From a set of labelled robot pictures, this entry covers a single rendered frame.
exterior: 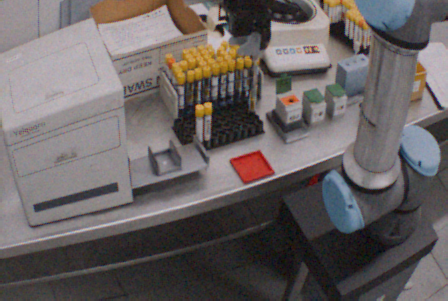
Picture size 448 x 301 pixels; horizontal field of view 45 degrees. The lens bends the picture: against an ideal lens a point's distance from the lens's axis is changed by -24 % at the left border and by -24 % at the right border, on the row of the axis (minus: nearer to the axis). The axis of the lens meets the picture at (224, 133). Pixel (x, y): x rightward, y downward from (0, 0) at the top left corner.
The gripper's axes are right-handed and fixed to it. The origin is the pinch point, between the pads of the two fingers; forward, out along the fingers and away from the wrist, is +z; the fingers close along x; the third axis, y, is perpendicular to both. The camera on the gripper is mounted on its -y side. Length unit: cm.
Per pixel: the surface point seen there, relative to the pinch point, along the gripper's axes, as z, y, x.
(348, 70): 8.2, -24.5, 2.6
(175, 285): 106, 13, -17
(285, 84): 8.4, -6.5, 2.0
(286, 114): 12.2, -4.4, 6.8
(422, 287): 106, -72, 36
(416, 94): 16, -48, 10
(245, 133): 16.8, 3.5, 4.3
